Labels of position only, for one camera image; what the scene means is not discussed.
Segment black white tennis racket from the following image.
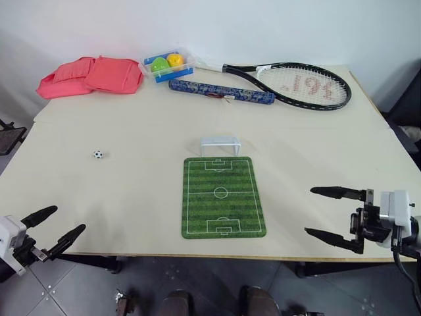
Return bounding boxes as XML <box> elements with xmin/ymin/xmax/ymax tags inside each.
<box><xmin>193</xmin><ymin>61</ymin><xmax>353</xmax><ymax>111</ymax></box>

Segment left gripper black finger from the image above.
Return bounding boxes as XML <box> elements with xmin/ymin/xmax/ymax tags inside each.
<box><xmin>20</xmin><ymin>205</ymin><xmax>59</xmax><ymax>229</ymax></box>
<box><xmin>48</xmin><ymin>224</ymin><xmax>87</xmax><ymax>260</ymax></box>

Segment dark rounded shape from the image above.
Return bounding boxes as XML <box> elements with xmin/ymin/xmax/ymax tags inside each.
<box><xmin>237</xmin><ymin>285</ymin><xmax>281</xmax><ymax>316</ymax></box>
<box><xmin>160</xmin><ymin>289</ymin><xmax>195</xmax><ymax>316</ymax></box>

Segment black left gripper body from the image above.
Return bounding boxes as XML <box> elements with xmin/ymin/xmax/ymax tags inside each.
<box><xmin>13</xmin><ymin>235</ymin><xmax>51</xmax><ymax>268</ymax></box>

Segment black mesh chair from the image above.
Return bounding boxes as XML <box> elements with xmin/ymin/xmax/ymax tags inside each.
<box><xmin>0</xmin><ymin>118</ymin><xmax>28</xmax><ymax>156</ymax></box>

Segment green soccer field mat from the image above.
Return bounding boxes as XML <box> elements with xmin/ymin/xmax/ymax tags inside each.
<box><xmin>180</xmin><ymin>156</ymin><xmax>268</xmax><ymax>240</ymax></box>

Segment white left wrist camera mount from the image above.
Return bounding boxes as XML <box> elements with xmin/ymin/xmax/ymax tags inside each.
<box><xmin>0</xmin><ymin>215</ymin><xmax>28</xmax><ymax>277</ymax></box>

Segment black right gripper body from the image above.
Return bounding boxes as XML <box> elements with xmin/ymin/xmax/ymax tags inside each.
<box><xmin>350</xmin><ymin>188</ymin><xmax>393</xmax><ymax>245</ymax></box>

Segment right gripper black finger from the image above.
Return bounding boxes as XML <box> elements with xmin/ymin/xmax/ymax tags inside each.
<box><xmin>303</xmin><ymin>226</ymin><xmax>365</xmax><ymax>255</ymax></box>
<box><xmin>310</xmin><ymin>186</ymin><xmax>367</xmax><ymax>202</ymax></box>

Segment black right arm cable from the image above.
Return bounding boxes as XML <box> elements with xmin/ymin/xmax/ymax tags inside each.
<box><xmin>390</xmin><ymin>226</ymin><xmax>421</xmax><ymax>316</ymax></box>

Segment small brown metal fitting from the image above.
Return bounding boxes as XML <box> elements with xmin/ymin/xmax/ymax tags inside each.
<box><xmin>114</xmin><ymin>288</ymin><xmax>136</xmax><ymax>316</ymax></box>

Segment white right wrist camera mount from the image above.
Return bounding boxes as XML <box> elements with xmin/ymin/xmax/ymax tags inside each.
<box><xmin>374</xmin><ymin>189</ymin><xmax>421</xmax><ymax>248</ymax></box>

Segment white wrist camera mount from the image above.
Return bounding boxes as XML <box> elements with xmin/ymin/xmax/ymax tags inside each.
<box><xmin>374</xmin><ymin>189</ymin><xmax>421</xmax><ymax>248</ymax></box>
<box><xmin>0</xmin><ymin>215</ymin><xmax>28</xmax><ymax>277</ymax></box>

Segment yellow plastic ball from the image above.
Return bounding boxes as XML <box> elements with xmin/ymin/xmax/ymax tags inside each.
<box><xmin>166</xmin><ymin>53</ymin><xmax>184</xmax><ymax>69</ymax></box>

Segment clear plastic box blue clips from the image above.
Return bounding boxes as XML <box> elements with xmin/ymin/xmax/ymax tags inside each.
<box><xmin>142</xmin><ymin>46</ymin><xmax>199</xmax><ymax>84</ymax></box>

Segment red tassel string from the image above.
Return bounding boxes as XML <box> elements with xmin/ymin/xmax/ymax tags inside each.
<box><xmin>205</xmin><ymin>92</ymin><xmax>236</xmax><ymax>107</ymax></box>

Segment small white goal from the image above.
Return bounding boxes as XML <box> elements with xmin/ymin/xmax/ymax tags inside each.
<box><xmin>199</xmin><ymin>136</ymin><xmax>241</xmax><ymax>157</ymax></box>

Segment blue patterned scroll tube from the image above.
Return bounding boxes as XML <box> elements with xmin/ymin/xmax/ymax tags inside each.
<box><xmin>168</xmin><ymin>78</ymin><xmax>276</xmax><ymax>107</ymax></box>

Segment black table leg frame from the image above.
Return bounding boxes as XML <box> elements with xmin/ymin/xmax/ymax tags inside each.
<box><xmin>295</xmin><ymin>259</ymin><xmax>397</xmax><ymax>278</ymax></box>
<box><xmin>58</xmin><ymin>253</ymin><xmax>123</xmax><ymax>275</ymax></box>

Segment green plastic ball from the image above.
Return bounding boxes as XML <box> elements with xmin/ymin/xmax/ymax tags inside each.
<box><xmin>150</xmin><ymin>57</ymin><xmax>171</xmax><ymax>74</ymax></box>

